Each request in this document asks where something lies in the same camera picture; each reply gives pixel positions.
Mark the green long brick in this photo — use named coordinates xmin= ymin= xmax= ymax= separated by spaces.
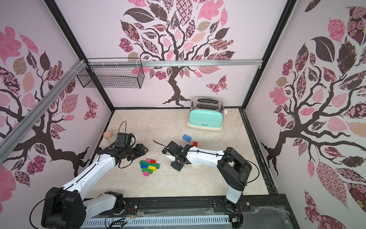
xmin=140 ymin=161 xmax=160 ymax=169

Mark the bright green brick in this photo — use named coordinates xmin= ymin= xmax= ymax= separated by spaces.
xmin=142 ymin=168 xmax=153 ymax=174

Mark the yellow small brick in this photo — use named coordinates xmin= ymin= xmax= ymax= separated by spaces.
xmin=148 ymin=166 xmax=157 ymax=172

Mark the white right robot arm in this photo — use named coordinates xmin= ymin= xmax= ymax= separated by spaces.
xmin=162 ymin=141 xmax=253 ymax=204

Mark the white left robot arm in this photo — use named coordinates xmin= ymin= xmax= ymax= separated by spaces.
xmin=41 ymin=144 xmax=148 ymax=229

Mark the light blue large brick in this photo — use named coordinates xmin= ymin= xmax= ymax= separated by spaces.
xmin=182 ymin=135 xmax=192 ymax=142

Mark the pink lidded glass jar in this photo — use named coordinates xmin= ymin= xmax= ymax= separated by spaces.
xmin=103 ymin=131 xmax=115 ymax=142

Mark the mint green Belinee toaster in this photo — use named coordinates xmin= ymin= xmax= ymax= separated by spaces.
xmin=187 ymin=96 xmax=224 ymax=131

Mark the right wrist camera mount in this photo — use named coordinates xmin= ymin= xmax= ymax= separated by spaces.
xmin=162 ymin=148 xmax=175 ymax=162

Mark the white slotted cable duct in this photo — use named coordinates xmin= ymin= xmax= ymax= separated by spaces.
xmin=81 ymin=215 xmax=231 ymax=229

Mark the black wire basket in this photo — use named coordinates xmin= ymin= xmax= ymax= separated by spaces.
xmin=77 ymin=57 xmax=145 ymax=89

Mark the aluminium rail back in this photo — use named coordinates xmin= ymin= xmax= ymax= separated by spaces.
xmin=142 ymin=59 xmax=263 ymax=67

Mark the aluminium rail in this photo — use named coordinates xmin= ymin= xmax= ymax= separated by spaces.
xmin=1 ymin=60 xmax=86 ymax=163
xmin=142 ymin=59 xmax=263 ymax=67

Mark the aluminium rail left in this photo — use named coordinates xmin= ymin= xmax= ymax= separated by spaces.
xmin=1 ymin=60 xmax=86 ymax=163

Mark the black enclosure corner post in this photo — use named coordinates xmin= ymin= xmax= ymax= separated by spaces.
xmin=241 ymin=0 xmax=298 ymax=110

